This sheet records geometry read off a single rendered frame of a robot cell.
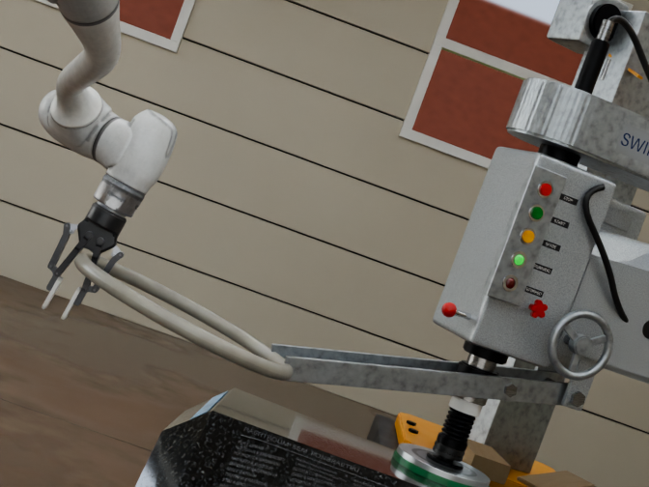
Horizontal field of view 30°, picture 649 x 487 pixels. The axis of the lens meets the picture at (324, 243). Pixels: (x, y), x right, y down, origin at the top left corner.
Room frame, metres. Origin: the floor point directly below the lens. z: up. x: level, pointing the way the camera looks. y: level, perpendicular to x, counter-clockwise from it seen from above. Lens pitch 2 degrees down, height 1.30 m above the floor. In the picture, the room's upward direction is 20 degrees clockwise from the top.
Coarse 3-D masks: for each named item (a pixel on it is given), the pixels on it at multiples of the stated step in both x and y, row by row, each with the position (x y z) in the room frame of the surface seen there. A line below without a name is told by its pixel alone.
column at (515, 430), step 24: (648, 24) 3.22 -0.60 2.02; (624, 48) 3.23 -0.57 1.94; (648, 48) 3.23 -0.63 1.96; (600, 72) 3.28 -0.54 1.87; (624, 72) 3.21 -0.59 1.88; (600, 96) 3.25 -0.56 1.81; (624, 96) 3.22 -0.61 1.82; (648, 96) 3.26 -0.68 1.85; (624, 192) 3.28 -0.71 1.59; (504, 408) 3.22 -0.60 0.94; (528, 408) 3.25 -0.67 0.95; (552, 408) 3.29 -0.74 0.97; (480, 432) 3.23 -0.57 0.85; (504, 432) 3.23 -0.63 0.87; (528, 432) 3.27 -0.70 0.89; (504, 456) 3.24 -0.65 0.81; (528, 456) 3.28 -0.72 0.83
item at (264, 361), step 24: (120, 288) 2.19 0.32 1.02; (144, 288) 2.59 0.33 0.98; (168, 288) 2.62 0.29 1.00; (144, 312) 2.17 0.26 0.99; (168, 312) 2.17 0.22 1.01; (192, 312) 2.62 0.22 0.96; (192, 336) 2.17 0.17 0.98; (216, 336) 2.19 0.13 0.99; (240, 336) 2.59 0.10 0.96; (240, 360) 2.21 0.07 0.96; (264, 360) 2.25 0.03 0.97
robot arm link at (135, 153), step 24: (120, 120) 2.40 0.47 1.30; (144, 120) 2.37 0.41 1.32; (168, 120) 2.39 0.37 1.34; (96, 144) 2.38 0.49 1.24; (120, 144) 2.36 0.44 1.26; (144, 144) 2.36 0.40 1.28; (168, 144) 2.38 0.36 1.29; (120, 168) 2.36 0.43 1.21; (144, 168) 2.36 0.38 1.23; (144, 192) 2.39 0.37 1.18
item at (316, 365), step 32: (288, 352) 2.53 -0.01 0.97; (320, 352) 2.56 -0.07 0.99; (352, 352) 2.58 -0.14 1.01; (352, 384) 2.47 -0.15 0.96; (384, 384) 2.49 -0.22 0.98; (416, 384) 2.51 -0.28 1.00; (448, 384) 2.53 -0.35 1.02; (480, 384) 2.56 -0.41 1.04; (512, 384) 2.57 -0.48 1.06; (544, 384) 2.60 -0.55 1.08
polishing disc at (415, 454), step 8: (400, 448) 2.60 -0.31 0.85; (408, 448) 2.62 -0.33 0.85; (416, 448) 2.66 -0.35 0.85; (424, 448) 2.70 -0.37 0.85; (408, 456) 2.56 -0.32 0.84; (416, 456) 2.57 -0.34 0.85; (424, 456) 2.60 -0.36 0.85; (416, 464) 2.54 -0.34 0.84; (424, 464) 2.53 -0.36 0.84; (432, 464) 2.55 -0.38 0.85; (464, 464) 2.68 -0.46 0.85; (432, 472) 2.52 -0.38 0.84; (440, 472) 2.51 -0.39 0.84; (448, 472) 2.53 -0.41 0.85; (456, 472) 2.56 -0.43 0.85; (464, 472) 2.59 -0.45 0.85; (472, 472) 2.63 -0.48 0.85; (480, 472) 2.66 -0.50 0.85; (456, 480) 2.52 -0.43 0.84; (464, 480) 2.52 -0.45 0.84; (472, 480) 2.53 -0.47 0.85; (480, 480) 2.56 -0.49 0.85; (488, 480) 2.59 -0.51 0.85
